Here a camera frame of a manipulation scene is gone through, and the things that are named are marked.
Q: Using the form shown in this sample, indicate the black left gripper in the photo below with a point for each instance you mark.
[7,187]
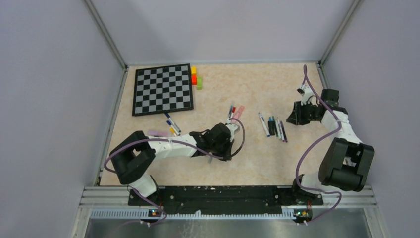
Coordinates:
[226,155]

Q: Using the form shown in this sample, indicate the pink marker on left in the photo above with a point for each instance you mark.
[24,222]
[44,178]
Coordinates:
[158,133]

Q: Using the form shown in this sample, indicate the blue capped pen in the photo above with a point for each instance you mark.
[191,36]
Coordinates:
[229,110]

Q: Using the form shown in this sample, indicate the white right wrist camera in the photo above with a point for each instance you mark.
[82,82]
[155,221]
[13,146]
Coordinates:
[307,94]

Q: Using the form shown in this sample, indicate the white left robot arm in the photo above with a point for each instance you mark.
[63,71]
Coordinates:
[132,157]

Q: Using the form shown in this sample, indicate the white grey marker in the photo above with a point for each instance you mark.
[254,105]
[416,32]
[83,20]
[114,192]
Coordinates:
[279,130]

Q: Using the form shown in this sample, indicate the green transparent pen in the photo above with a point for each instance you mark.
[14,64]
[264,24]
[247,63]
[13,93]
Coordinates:
[275,126]

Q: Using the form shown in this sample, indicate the dark blue pen near board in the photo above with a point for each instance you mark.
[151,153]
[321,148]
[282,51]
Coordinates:
[283,132]

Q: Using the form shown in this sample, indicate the grey slotted cable duct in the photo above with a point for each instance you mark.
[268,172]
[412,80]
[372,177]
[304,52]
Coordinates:
[146,214]

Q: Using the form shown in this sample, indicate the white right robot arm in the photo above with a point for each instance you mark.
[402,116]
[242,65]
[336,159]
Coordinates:
[347,162]

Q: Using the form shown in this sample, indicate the orange toy block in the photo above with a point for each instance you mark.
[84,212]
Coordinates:
[194,79]

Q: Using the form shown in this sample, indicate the green toy block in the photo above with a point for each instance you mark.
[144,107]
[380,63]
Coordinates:
[199,83]

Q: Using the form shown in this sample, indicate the black and grey chessboard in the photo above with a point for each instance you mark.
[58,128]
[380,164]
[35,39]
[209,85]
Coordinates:
[163,89]

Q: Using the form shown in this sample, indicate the black blue highlighter marker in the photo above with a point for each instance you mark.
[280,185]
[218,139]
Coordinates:
[271,127]

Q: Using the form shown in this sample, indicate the white pen blue cap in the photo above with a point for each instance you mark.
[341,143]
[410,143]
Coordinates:
[264,125]

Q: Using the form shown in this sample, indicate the pink highlighter marker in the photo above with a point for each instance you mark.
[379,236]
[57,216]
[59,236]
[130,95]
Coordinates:
[238,112]

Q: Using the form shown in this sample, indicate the red capped white pen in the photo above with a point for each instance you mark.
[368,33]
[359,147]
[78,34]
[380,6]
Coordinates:
[232,111]

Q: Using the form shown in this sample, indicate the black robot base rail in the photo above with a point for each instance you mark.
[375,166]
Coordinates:
[230,200]

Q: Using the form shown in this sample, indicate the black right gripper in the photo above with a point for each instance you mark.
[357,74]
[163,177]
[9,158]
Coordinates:
[296,117]

